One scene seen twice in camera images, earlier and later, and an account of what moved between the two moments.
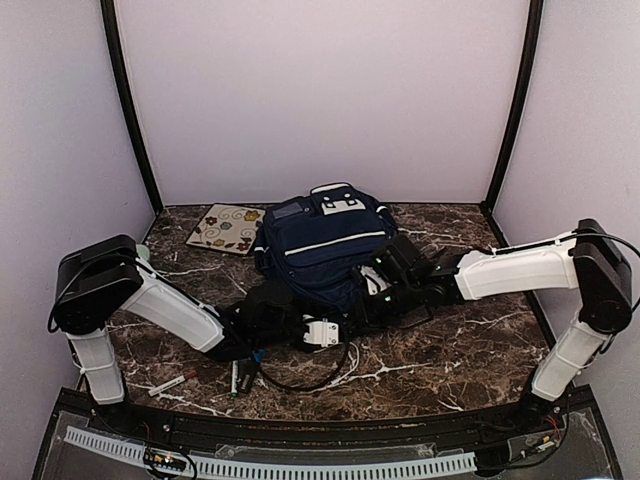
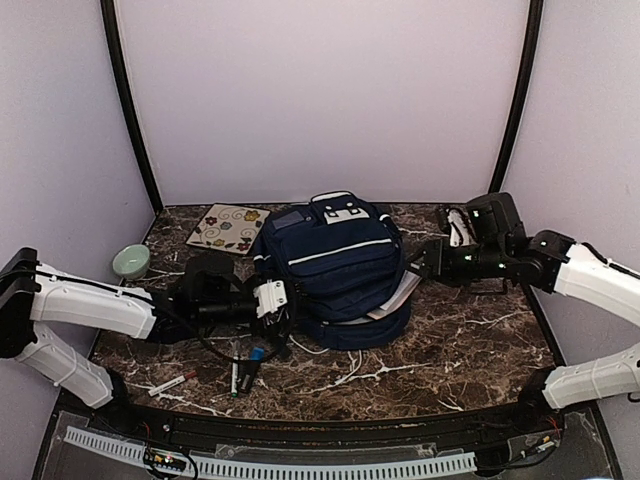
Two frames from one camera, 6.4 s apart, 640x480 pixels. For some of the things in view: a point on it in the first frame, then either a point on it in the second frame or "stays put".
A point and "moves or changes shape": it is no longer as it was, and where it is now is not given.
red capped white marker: [173, 383] stays put
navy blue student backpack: [320, 240] moves or changes shape
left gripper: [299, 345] → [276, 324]
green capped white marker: [234, 387] stays put
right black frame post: [523, 86] stays put
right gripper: [368, 314] → [436, 266]
